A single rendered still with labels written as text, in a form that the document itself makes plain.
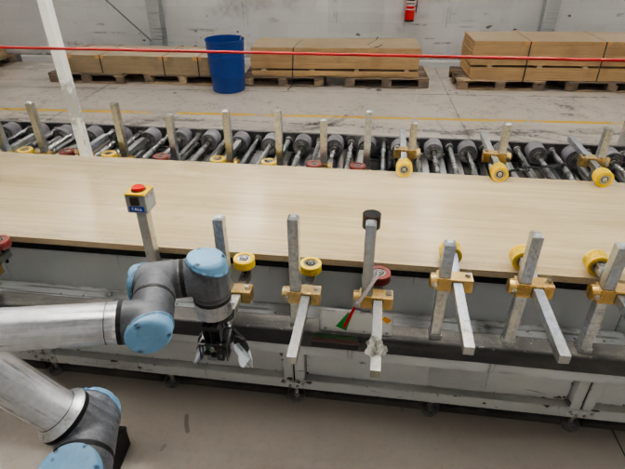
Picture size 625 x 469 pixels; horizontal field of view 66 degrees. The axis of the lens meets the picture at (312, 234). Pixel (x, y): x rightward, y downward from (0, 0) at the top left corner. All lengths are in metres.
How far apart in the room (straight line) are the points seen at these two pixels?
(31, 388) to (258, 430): 1.25
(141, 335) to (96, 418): 0.49
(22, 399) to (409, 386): 1.58
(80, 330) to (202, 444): 1.44
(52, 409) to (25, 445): 1.25
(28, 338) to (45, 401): 0.37
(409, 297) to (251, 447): 0.98
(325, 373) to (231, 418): 0.49
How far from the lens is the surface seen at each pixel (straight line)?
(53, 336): 1.06
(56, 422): 1.45
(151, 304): 1.03
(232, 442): 2.38
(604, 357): 1.95
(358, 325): 1.76
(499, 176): 2.49
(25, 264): 2.45
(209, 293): 1.13
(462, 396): 2.38
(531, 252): 1.63
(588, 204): 2.46
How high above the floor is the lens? 1.93
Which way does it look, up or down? 32 degrees down
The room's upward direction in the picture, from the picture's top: 1 degrees counter-clockwise
